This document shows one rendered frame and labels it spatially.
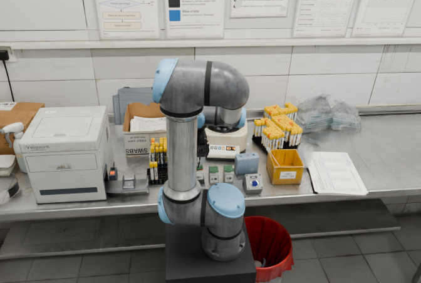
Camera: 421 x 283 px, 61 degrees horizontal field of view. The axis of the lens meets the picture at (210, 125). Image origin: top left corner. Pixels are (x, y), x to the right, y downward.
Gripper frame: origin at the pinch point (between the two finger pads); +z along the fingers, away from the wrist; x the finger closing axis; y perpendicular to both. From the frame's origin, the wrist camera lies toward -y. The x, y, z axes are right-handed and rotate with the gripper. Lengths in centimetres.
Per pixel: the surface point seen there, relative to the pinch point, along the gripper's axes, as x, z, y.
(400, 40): -114, -37, 49
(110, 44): 37, -36, 54
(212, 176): -6.1, 5.2, -1.7
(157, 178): 17.6, 7.0, 2.0
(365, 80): -102, -12, 53
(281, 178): -36.0, 6.2, -5.3
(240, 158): -19.1, -0.3, 2.6
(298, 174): -43.2, 4.3, -5.8
